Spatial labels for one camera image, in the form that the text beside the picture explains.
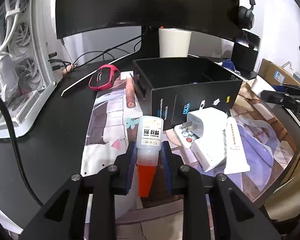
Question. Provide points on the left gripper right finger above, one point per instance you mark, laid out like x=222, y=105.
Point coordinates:
x=171, y=163

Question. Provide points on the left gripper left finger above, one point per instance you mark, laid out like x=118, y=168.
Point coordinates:
x=125, y=164

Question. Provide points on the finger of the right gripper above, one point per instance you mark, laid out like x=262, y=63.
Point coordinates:
x=287, y=88
x=280, y=98

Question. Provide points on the white remote colourful buttons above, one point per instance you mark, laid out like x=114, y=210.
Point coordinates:
x=185, y=135

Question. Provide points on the orange cap glue bottle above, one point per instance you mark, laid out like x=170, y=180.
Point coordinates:
x=148, y=144

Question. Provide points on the white medicine carton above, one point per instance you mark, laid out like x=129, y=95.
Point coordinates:
x=210, y=149

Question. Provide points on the white USB wall charger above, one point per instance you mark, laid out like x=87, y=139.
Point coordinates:
x=205, y=120

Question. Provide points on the white cream tube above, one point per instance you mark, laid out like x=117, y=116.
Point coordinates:
x=236, y=161

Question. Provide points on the beige blue snack bag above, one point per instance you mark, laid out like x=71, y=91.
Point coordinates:
x=250, y=88

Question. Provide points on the cardboard box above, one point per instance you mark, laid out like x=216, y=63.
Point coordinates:
x=275, y=75

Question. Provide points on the black speaker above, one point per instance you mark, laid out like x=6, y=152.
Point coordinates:
x=245, y=51

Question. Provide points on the black storage box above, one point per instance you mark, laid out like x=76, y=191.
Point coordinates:
x=170, y=88

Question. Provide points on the black headphones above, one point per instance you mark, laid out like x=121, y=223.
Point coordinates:
x=242, y=17

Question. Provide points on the red black computer mouse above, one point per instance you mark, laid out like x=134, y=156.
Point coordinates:
x=104, y=77

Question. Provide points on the cream tumbler cup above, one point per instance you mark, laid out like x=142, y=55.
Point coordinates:
x=174, y=42

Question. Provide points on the white PC case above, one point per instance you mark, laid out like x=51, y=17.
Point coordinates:
x=32, y=59

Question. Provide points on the black curved monitor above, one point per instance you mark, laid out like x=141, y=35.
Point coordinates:
x=214, y=17

